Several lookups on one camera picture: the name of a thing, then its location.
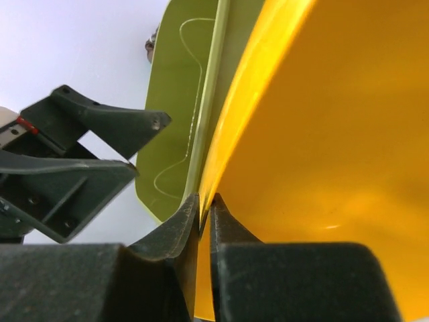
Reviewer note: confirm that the olive green plastic tub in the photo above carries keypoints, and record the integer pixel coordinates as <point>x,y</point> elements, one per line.
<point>198,48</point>

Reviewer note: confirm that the yellow plastic bin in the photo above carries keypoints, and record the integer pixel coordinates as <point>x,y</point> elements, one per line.
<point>323,136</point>

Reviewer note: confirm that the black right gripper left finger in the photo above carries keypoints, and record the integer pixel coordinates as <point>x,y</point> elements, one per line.
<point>153,279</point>

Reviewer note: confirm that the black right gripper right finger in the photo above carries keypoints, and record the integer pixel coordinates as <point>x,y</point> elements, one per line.
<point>255,281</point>

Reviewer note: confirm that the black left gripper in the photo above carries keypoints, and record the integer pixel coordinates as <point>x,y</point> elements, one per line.
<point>60,195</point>

